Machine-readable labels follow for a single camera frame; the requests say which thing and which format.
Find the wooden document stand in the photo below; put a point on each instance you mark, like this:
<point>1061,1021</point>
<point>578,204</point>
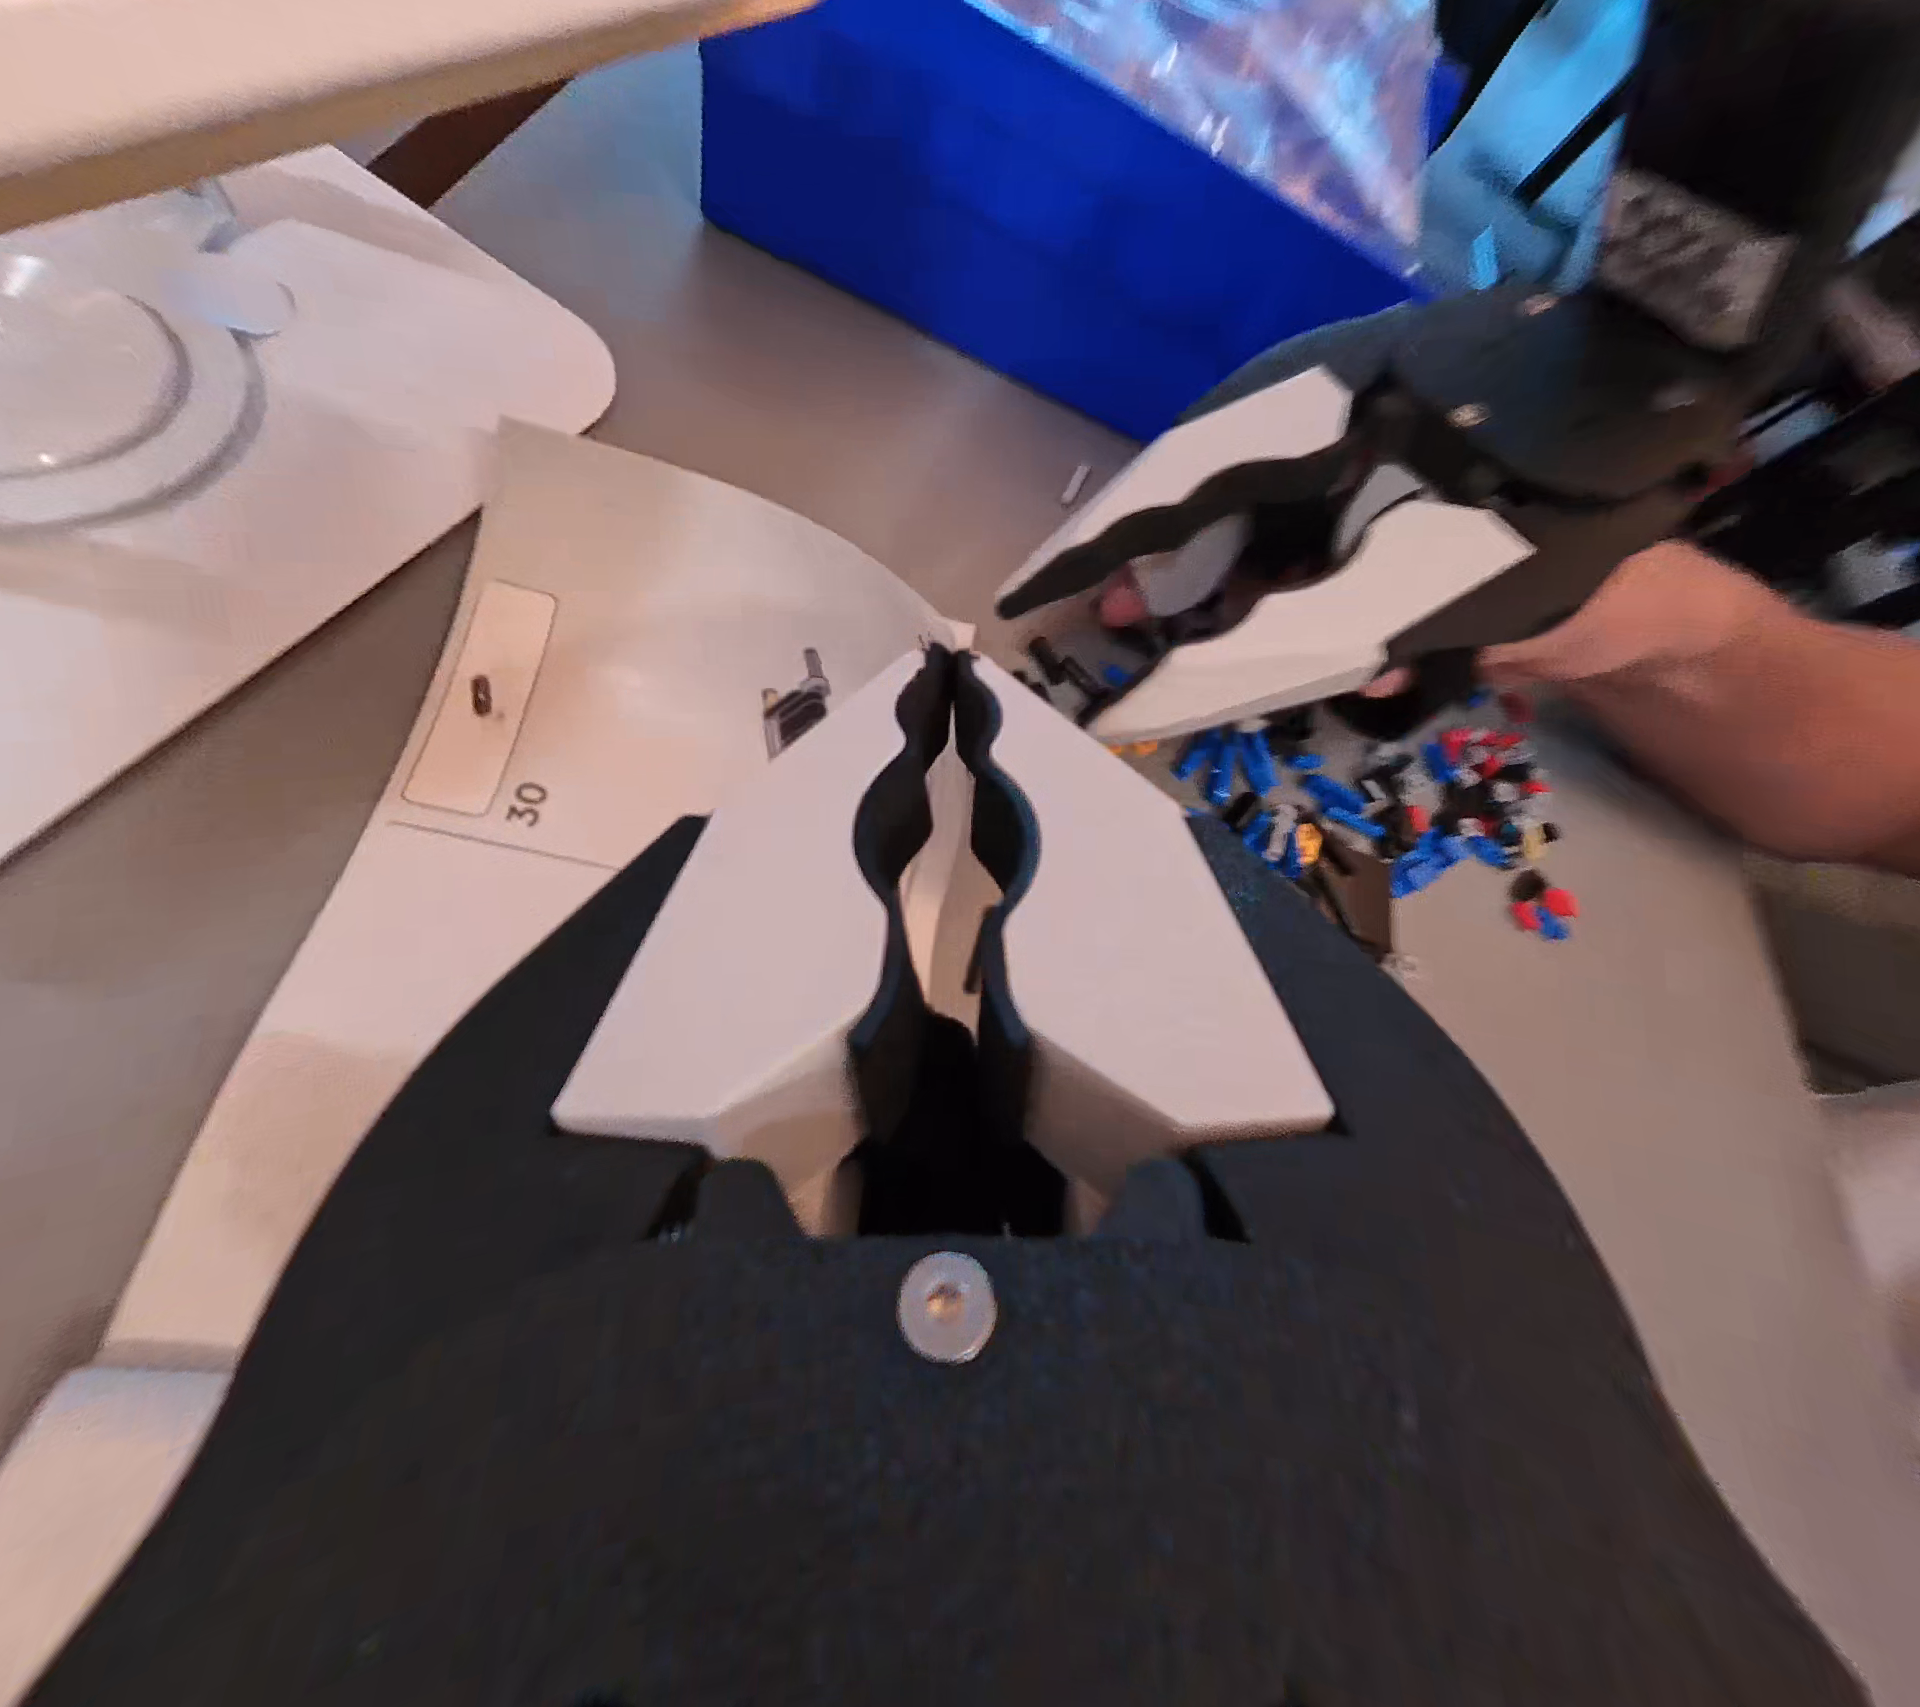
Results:
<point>374,282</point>

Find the pile of small lego pieces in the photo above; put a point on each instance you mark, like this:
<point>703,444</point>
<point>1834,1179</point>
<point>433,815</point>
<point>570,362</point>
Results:
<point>1424,821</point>

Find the person's right hand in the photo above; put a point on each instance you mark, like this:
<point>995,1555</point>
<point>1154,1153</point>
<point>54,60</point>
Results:
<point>1725,671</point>

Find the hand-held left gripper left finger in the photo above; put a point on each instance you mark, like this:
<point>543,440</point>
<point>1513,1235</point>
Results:
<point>704,971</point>

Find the stacked blue plastic bins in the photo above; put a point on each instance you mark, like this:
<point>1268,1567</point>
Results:
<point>930,176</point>

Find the lego instruction booklet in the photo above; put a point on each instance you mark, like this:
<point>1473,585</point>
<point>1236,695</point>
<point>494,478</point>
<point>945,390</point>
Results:
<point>645,627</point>

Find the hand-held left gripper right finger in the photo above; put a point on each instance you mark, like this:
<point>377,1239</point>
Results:
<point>1170,987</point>

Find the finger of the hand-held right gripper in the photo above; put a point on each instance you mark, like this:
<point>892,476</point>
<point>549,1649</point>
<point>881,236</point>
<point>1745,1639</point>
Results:
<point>1214,454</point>
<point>1350,619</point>

